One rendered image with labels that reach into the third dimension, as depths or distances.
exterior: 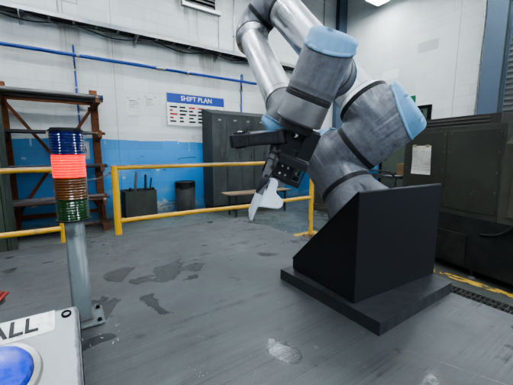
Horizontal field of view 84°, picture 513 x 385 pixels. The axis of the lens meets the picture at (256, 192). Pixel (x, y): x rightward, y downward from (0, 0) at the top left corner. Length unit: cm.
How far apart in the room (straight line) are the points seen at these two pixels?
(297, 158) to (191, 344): 42
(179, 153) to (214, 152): 71
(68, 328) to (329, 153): 72
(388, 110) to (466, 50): 629
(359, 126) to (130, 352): 72
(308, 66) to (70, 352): 49
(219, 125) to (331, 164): 488
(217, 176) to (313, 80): 512
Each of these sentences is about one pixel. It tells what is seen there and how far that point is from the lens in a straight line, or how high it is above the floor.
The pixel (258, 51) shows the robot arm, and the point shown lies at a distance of 95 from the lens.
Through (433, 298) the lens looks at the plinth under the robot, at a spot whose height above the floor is 82.
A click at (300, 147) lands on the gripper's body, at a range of 57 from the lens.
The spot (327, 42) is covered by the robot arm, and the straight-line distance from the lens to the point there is 54.
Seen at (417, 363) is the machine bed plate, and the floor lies 80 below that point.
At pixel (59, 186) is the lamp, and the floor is 110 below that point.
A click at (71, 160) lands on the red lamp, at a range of 67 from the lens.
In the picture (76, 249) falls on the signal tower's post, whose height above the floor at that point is 97.
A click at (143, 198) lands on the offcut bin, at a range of 514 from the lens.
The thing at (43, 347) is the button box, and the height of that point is 107.
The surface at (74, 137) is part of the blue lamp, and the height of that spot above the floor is 120.
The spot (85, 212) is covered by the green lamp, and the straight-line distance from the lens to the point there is 69.
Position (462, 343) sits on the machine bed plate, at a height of 80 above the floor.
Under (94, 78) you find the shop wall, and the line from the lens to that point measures 561.
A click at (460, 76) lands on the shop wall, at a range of 699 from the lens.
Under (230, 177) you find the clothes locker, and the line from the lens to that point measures 571.
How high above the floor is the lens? 117
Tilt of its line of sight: 8 degrees down
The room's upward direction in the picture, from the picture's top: straight up
